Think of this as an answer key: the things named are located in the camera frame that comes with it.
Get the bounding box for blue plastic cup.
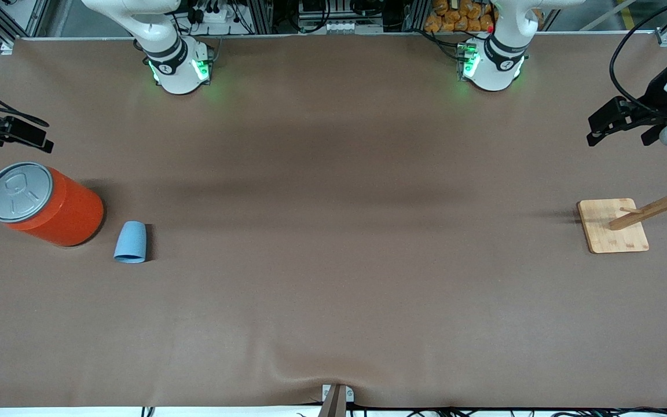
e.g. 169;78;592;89
113;221;148;264

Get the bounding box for wooden cup rack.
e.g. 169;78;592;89
577;159;667;254

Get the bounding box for orange can with grey lid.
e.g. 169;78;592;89
0;162;105;248

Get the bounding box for pile of orange objects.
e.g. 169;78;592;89
424;0;495;34

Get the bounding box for white power strip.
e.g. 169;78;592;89
190;5;237;25

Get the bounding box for brown table cover cloth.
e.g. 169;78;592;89
0;32;667;409

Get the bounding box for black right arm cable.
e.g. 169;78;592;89
0;74;50;128

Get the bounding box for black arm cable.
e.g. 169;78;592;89
0;74;50;128
609;0;667;108

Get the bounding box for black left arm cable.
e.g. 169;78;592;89
609;0;667;108

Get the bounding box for grey metal bracket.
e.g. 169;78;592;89
320;383;355;417

